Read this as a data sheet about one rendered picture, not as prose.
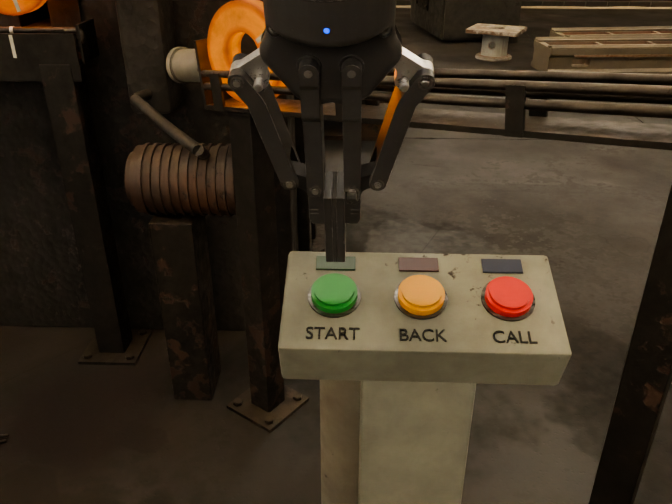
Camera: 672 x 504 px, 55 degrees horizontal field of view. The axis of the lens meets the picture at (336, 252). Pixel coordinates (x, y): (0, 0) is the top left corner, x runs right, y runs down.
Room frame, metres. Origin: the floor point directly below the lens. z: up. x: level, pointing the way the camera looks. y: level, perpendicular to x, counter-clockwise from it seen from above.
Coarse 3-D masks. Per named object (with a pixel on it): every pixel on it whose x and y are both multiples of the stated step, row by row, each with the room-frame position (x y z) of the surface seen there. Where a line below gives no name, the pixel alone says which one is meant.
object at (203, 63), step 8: (200, 40) 1.05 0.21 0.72; (200, 48) 1.05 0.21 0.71; (200, 56) 1.04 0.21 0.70; (208, 56) 1.06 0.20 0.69; (200, 64) 1.04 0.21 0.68; (208, 64) 1.05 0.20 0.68; (200, 72) 1.04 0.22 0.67; (200, 80) 1.04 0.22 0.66; (208, 80) 1.05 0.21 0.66; (208, 96) 1.04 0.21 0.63; (224, 96) 1.07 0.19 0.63; (208, 104) 1.04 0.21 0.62
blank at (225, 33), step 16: (240, 0) 1.01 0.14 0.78; (256, 0) 1.02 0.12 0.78; (224, 16) 1.03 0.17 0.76; (240, 16) 1.01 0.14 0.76; (256, 16) 0.99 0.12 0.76; (208, 32) 1.05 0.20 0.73; (224, 32) 1.03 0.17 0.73; (240, 32) 1.03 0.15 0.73; (256, 32) 0.99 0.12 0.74; (208, 48) 1.05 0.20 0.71; (224, 48) 1.03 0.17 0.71; (240, 48) 1.05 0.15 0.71; (224, 64) 1.03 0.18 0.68; (224, 80) 1.04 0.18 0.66; (272, 80) 0.98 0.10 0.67
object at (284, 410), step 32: (256, 128) 1.00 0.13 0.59; (256, 160) 1.00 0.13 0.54; (256, 192) 1.00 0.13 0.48; (256, 224) 1.00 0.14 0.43; (256, 256) 1.00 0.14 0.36; (256, 288) 1.00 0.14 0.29; (256, 320) 1.00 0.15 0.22; (640, 320) 0.63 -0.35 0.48; (256, 352) 1.01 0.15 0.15; (640, 352) 0.62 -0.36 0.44; (256, 384) 1.01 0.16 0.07; (640, 384) 0.61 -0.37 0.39; (256, 416) 0.98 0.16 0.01; (288, 416) 0.99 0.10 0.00; (640, 416) 0.61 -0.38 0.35; (608, 448) 0.62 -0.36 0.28; (640, 448) 0.60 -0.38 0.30; (608, 480) 0.62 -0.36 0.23; (640, 480) 0.63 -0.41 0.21
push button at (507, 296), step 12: (504, 276) 0.49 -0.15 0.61; (492, 288) 0.47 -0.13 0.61; (504, 288) 0.47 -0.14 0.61; (516, 288) 0.47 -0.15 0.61; (528, 288) 0.47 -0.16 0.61; (492, 300) 0.47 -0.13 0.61; (504, 300) 0.46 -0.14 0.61; (516, 300) 0.46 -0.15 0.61; (528, 300) 0.46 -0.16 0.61; (504, 312) 0.45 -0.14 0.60; (516, 312) 0.45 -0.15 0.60
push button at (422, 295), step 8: (408, 280) 0.48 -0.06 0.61; (416, 280) 0.48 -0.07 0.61; (424, 280) 0.48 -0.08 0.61; (432, 280) 0.48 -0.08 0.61; (400, 288) 0.48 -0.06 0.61; (408, 288) 0.48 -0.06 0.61; (416, 288) 0.48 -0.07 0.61; (424, 288) 0.48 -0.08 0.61; (432, 288) 0.48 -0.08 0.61; (440, 288) 0.47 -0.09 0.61; (400, 296) 0.47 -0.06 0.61; (408, 296) 0.47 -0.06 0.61; (416, 296) 0.47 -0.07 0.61; (424, 296) 0.47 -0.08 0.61; (432, 296) 0.47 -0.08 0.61; (440, 296) 0.47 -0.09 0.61; (400, 304) 0.47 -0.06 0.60; (408, 304) 0.46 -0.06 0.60; (416, 304) 0.46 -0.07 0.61; (424, 304) 0.46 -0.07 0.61; (432, 304) 0.46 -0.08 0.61; (440, 304) 0.46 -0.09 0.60; (416, 312) 0.46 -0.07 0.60; (424, 312) 0.46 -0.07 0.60; (432, 312) 0.46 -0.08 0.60
